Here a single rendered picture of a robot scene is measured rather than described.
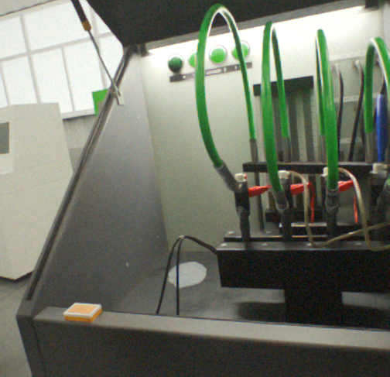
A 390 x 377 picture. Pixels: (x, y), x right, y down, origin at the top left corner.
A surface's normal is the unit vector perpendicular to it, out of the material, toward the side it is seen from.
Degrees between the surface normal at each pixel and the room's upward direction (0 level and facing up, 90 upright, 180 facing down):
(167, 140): 90
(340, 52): 90
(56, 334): 90
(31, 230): 90
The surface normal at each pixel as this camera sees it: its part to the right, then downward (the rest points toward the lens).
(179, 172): -0.31, 0.22
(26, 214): 0.86, -0.02
